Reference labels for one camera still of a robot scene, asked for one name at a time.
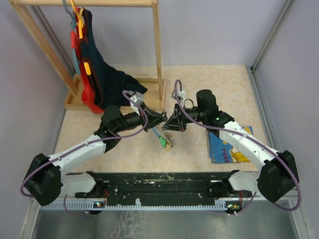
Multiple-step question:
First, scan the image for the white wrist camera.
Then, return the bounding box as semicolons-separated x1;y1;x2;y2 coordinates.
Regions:
130;92;144;115
171;90;186;106

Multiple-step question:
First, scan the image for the wooden clothes rack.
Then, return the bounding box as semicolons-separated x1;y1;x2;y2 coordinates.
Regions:
9;0;165;114

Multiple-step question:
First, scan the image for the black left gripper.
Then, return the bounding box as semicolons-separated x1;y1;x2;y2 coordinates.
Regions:
115;102;168;133

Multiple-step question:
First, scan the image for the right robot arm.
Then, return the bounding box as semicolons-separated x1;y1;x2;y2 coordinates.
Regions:
163;90;301;203

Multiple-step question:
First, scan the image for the yellow hanger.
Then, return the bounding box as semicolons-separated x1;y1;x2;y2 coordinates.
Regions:
70;0;85;66

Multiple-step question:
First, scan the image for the green key tag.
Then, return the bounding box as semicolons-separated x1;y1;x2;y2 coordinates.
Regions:
159;138;166;147

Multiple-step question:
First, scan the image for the blue yellow booklet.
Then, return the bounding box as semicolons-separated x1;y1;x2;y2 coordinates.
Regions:
206;131;250;164

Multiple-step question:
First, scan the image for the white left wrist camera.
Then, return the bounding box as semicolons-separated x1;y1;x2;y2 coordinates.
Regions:
130;92;144;115

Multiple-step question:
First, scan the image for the dark navy garment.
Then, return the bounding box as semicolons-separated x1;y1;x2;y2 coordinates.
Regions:
80;9;148;110

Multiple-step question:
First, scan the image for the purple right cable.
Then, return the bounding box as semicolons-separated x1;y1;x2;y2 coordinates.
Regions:
173;79;302;216

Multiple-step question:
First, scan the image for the aluminium corner rail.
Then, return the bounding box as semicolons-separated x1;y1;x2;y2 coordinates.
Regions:
250;0;295;73

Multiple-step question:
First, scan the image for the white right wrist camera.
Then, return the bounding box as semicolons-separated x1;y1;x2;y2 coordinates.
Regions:
171;90;186;106

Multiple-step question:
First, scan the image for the teal hanger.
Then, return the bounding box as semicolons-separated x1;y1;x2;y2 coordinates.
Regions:
62;0;81;75

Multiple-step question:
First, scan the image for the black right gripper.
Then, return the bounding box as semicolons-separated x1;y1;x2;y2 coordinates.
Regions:
162;102;206;132

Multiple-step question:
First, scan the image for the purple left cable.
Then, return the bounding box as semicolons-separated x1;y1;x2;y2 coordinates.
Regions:
19;90;149;217

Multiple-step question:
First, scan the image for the purple cable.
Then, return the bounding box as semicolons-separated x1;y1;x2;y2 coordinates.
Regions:
19;90;149;217
173;79;302;216

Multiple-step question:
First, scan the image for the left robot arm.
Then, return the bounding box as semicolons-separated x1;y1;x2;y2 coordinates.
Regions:
20;104;167;206

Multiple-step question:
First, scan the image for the red garment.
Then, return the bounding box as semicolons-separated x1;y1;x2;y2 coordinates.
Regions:
70;7;107;114

